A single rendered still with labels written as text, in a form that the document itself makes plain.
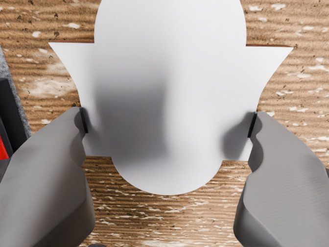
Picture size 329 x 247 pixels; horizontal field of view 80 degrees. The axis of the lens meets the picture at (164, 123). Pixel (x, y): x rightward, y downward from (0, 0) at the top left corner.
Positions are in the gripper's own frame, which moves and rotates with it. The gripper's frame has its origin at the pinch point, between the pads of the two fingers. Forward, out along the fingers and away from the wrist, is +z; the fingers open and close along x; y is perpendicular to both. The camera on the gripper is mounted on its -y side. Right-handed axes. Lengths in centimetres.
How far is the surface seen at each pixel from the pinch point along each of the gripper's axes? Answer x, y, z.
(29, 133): -11.3, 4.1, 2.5
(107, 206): -5.0, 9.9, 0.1
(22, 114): -11.4, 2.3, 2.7
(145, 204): -1.7, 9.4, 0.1
